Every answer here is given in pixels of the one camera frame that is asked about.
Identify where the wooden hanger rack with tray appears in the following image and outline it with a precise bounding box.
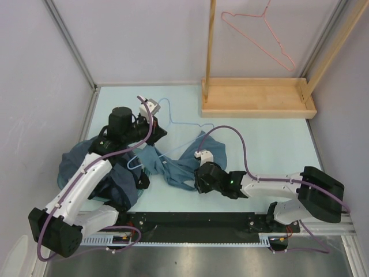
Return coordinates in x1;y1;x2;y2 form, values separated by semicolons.
201;1;368;119

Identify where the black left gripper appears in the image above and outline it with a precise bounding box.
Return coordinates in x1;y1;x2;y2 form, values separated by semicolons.
122;113;167;147

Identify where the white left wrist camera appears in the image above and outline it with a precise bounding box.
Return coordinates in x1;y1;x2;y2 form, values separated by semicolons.
140;98;161;121

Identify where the dark blue clothes pile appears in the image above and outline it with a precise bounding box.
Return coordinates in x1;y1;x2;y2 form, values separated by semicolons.
57;138;150;210

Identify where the aluminium frame rail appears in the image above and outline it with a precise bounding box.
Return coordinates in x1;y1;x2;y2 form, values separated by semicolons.
42;0;97;141

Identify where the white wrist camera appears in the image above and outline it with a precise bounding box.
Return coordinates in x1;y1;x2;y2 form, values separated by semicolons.
194;149;214;166
140;98;161;121

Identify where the light blue wire hanger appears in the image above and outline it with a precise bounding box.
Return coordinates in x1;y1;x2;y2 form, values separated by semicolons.
127;98;215;170

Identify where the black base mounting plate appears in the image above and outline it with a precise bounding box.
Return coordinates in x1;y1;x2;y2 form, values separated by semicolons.
108;212;300;245

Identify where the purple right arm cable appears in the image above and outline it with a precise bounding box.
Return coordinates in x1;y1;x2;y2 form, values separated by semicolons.
198;125;351;254

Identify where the blue tank top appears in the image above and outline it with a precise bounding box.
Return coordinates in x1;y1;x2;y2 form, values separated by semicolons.
137;131;227;191

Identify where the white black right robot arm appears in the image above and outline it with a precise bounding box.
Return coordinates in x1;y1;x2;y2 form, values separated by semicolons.
194;162;344;231

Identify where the pink wire hanger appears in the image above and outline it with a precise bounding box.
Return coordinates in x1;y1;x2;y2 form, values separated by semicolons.
221;1;296;72

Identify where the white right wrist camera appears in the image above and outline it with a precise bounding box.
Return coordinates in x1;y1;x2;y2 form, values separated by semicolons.
194;149;214;166

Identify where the white slotted cable duct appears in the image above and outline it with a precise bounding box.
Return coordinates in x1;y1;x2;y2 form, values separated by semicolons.
81;234;270;248

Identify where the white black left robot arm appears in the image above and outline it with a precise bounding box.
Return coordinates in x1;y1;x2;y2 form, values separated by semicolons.
28;99;167;261

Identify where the teal plastic basket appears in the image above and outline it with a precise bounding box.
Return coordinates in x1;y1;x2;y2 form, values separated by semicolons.
57;167;150;203

